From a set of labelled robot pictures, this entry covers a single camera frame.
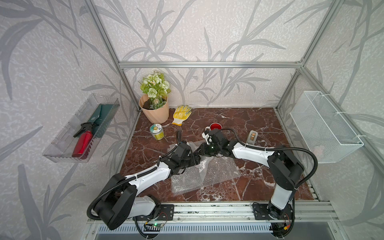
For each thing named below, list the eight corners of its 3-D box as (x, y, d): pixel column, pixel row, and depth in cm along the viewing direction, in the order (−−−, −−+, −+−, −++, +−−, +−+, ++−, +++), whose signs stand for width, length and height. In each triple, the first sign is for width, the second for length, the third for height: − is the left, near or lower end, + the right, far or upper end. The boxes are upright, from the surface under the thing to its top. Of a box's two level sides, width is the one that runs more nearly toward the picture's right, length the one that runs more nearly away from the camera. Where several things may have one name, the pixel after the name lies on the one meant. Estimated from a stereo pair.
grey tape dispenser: (245, 145, 101) (247, 141, 98) (247, 133, 108) (249, 129, 104) (254, 147, 100) (256, 143, 96) (256, 135, 106) (258, 131, 103)
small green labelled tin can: (151, 140, 104) (148, 133, 97) (154, 130, 109) (150, 123, 102) (163, 140, 104) (160, 133, 97) (165, 130, 109) (162, 123, 102)
